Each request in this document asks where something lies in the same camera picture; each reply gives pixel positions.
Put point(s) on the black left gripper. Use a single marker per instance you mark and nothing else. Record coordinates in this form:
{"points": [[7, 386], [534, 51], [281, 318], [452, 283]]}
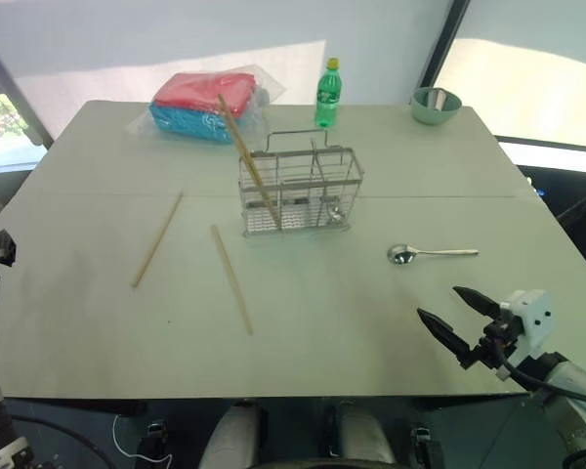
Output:
{"points": [[5, 246]]}

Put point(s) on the green bowl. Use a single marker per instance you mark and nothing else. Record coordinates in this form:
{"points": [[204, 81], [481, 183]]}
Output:
{"points": [[434, 116]]}

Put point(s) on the metal cup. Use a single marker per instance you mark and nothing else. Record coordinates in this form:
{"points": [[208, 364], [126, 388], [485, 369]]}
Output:
{"points": [[437, 99]]}

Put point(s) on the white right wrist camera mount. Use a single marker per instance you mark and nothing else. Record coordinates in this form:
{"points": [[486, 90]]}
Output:
{"points": [[532, 317]]}

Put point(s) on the black window frame post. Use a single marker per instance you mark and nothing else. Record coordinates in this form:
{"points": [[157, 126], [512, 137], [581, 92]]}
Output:
{"points": [[445, 44], [14, 85]]}

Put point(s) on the blue towel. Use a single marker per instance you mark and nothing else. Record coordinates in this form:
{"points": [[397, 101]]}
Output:
{"points": [[185, 124]]}

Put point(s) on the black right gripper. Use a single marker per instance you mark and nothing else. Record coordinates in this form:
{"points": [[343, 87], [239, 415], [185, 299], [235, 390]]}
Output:
{"points": [[494, 338]]}

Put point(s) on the red towel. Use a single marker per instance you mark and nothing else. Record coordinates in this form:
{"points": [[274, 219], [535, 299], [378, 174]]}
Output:
{"points": [[202, 90]]}

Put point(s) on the green plastic bottle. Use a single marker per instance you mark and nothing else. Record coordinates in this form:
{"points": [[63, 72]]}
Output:
{"points": [[326, 100]]}

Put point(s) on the clear plastic bag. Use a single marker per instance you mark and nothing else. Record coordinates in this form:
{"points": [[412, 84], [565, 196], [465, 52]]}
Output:
{"points": [[268, 93]]}

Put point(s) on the wooden chopstick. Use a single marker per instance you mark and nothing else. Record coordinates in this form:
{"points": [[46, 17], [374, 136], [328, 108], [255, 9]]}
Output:
{"points": [[246, 156], [232, 279], [157, 239]]}

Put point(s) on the white rounded robot leg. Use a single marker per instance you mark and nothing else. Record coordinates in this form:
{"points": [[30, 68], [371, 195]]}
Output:
{"points": [[237, 437], [364, 437]]}

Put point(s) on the black equipment beside table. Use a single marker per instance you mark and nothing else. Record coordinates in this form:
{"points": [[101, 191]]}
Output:
{"points": [[578, 215]]}

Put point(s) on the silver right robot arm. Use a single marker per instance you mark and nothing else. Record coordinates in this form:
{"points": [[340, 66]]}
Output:
{"points": [[573, 396]]}

